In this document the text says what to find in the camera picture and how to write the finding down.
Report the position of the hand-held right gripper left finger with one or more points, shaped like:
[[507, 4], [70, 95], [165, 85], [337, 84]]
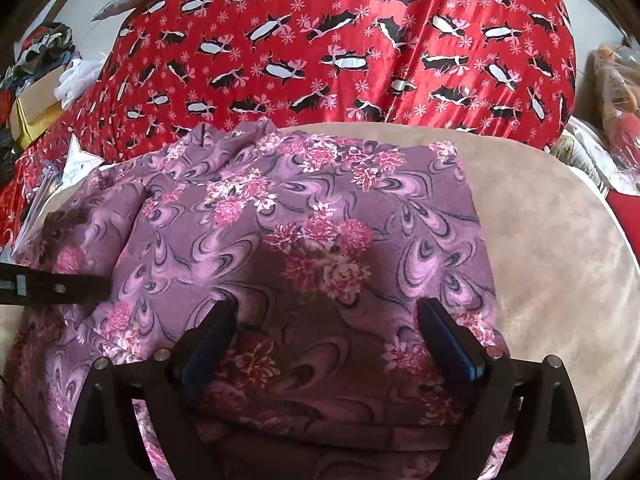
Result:
[[207, 345]]

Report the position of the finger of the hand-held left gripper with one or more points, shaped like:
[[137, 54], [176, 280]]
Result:
[[55, 287]]

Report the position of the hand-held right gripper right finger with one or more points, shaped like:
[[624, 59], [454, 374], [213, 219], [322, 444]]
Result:
[[450, 350]]

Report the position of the purple floral garment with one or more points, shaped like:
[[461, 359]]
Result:
[[300, 200]]

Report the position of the cardboard box with clothes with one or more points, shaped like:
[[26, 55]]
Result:
[[40, 45]]

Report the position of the yellow box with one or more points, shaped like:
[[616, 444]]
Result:
[[30, 125]]

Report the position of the brown cardboard box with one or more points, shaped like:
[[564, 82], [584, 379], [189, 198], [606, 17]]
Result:
[[42, 92]]

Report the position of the plain red cloth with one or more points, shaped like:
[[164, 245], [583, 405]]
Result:
[[627, 210]]

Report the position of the white printed cloth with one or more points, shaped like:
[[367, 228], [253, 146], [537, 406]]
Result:
[[585, 155]]

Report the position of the plush toy in plastic bag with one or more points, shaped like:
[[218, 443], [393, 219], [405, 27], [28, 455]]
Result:
[[620, 90]]

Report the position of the red printed blanket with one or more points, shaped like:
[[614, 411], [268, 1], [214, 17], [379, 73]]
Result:
[[350, 25]]

